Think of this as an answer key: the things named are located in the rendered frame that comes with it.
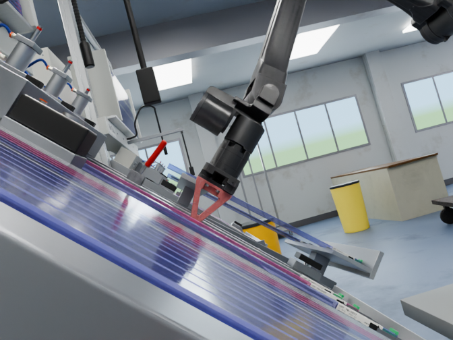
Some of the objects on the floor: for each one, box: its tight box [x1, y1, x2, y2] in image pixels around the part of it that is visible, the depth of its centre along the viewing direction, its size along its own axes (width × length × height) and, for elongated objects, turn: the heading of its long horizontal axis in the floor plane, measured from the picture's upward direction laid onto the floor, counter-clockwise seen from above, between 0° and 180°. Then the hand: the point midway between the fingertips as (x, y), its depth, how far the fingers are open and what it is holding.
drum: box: [329, 180, 370, 233], centre depth 558 cm, size 44×45×69 cm
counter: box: [330, 152, 451, 221], centre depth 642 cm, size 75×230×78 cm, turn 109°
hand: (195, 218), depth 67 cm, fingers closed, pressing on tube
